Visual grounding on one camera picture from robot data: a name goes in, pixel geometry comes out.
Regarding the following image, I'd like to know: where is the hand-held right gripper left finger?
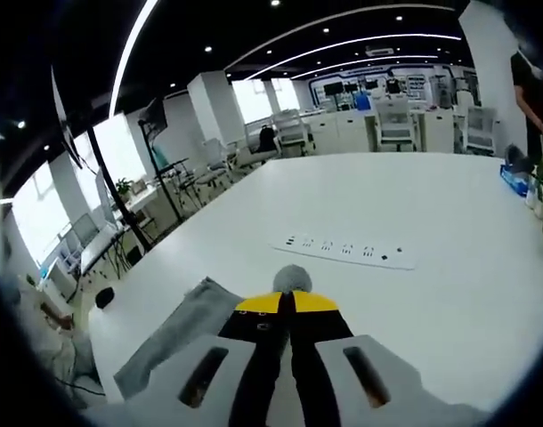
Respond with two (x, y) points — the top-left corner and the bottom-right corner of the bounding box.
(82, 291), (295, 427)

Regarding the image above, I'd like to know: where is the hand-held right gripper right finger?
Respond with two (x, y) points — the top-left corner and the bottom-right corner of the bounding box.
(288, 291), (482, 427)

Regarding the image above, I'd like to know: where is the white power strip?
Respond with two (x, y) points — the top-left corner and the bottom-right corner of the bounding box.
(269, 230), (419, 271)

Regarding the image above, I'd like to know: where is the black tripod stand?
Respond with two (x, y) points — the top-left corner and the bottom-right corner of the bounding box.
(51, 66), (152, 254)

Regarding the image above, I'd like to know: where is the black monitor stand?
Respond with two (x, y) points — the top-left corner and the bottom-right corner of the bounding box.
(137, 97), (186, 223)

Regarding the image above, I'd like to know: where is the black round object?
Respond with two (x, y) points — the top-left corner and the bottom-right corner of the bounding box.
(95, 286), (117, 310)

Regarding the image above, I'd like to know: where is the blue tissue box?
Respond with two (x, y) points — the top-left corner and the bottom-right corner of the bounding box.
(498, 162), (533, 197)

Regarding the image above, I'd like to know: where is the white mesh chair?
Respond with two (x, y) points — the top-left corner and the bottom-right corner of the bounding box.
(465, 105), (498, 155)
(273, 110), (315, 157)
(376, 97), (417, 152)

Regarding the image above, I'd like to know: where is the grey towel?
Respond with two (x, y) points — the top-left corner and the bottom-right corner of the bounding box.
(113, 264), (315, 399)

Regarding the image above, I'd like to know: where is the white table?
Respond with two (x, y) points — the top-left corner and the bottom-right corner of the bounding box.
(86, 151), (543, 415)

